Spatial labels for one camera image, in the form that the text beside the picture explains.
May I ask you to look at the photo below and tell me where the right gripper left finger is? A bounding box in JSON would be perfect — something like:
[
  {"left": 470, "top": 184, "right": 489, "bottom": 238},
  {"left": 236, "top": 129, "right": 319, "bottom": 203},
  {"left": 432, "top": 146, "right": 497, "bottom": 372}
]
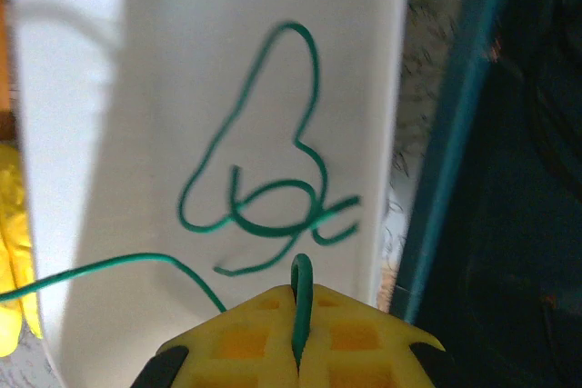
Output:
[{"left": 131, "top": 284, "right": 300, "bottom": 388}]

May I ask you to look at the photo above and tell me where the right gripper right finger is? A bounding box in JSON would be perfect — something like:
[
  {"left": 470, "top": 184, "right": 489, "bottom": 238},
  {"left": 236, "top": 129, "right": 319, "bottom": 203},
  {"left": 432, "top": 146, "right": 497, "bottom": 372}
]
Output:
[{"left": 299, "top": 283, "right": 460, "bottom": 388}]

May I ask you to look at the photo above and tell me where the green cable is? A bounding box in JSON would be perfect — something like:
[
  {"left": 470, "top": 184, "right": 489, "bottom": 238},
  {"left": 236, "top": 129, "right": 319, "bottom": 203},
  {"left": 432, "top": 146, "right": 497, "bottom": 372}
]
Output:
[{"left": 0, "top": 22, "right": 363, "bottom": 371}]

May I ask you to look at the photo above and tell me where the teal plastic bin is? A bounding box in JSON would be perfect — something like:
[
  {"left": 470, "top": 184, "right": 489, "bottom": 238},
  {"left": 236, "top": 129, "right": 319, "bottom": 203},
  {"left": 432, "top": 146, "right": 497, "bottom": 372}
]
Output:
[{"left": 376, "top": 0, "right": 582, "bottom": 388}]

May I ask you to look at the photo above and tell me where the yellow banana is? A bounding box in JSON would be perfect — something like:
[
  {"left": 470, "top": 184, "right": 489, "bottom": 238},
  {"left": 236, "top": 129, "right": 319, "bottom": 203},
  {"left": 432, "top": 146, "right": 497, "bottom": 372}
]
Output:
[{"left": 0, "top": 142, "right": 45, "bottom": 357}]

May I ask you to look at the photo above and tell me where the white plastic bin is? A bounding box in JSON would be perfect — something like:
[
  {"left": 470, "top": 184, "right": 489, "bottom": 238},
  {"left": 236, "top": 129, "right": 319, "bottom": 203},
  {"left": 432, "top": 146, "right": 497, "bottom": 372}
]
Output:
[{"left": 8, "top": 0, "right": 410, "bottom": 388}]

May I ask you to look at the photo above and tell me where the orange-brown board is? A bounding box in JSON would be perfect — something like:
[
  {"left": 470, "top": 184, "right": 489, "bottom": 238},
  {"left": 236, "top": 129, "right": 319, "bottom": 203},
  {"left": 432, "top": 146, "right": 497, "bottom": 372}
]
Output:
[{"left": 0, "top": 0, "right": 19, "bottom": 142}]

